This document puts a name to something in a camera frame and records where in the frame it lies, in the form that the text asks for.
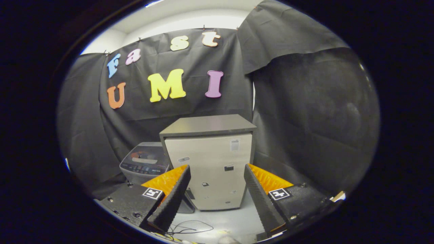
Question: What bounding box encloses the black backdrop cloth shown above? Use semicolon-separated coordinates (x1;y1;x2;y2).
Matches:
56;0;380;200

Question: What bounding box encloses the thin black cable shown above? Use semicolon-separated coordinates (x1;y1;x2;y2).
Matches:
165;220;214;236

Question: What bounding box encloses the beige cabinet with dark top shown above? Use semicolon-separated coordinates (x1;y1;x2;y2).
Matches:
159;114;257;211

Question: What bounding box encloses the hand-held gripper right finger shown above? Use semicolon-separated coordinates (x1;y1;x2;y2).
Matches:
243;163;331;234

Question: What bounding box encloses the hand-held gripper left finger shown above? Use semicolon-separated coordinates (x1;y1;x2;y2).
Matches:
100;165;191;233

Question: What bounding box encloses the grey washing machine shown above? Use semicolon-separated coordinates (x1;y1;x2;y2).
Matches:
119;142;195;214

